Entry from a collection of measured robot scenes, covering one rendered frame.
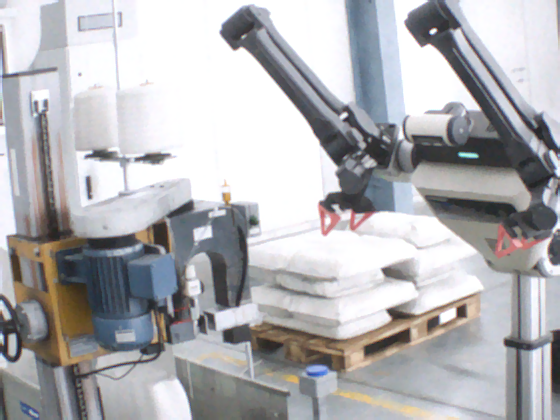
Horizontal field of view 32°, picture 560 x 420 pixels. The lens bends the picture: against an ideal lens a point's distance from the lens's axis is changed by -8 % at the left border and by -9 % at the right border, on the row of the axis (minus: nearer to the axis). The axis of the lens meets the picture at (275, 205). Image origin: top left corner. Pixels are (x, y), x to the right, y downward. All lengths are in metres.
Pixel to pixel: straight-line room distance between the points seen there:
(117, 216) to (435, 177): 0.77
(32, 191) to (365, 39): 6.30
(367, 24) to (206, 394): 5.54
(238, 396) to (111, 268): 1.05
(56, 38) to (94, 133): 3.91
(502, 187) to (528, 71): 8.20
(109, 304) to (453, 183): 0.86
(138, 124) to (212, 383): 1.24
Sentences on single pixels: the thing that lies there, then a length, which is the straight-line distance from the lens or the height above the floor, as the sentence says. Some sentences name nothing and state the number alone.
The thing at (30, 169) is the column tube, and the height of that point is 1.52.
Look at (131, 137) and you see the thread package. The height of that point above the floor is 1.57.
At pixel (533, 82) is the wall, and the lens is 10.60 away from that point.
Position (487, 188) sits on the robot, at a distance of 2.39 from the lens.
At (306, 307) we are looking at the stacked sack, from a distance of 5.54.
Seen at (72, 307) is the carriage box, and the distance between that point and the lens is 2.53.
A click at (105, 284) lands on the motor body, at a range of 2.37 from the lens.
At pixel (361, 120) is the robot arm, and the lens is 2.52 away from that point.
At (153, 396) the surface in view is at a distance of 3.00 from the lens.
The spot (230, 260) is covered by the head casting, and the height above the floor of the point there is 1.19.
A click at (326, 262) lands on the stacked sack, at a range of 5.39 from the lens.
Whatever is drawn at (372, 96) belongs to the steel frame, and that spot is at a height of 1.20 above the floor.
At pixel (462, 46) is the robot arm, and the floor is 1.73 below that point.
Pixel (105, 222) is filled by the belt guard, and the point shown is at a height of 1.40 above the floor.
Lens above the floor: 1.78
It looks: 9 degrees down
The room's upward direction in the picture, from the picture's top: 5 degrees counter-clockwise
